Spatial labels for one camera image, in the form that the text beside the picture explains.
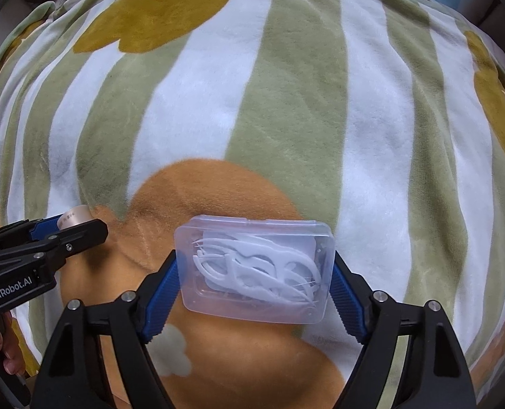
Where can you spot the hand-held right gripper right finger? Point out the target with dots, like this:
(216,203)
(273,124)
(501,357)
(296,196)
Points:
(350,302)

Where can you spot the clear floss pick box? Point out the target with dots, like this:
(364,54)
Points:
(256,268)

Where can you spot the small cylindrical bottle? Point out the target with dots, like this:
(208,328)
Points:
(75,216)

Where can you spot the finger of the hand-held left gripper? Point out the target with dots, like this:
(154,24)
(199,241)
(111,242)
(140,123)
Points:
(78,234)
(39,230)

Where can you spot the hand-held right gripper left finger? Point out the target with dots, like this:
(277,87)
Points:
(163,302)

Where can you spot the striped floral blanket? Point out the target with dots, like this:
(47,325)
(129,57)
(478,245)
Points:
(278,115)

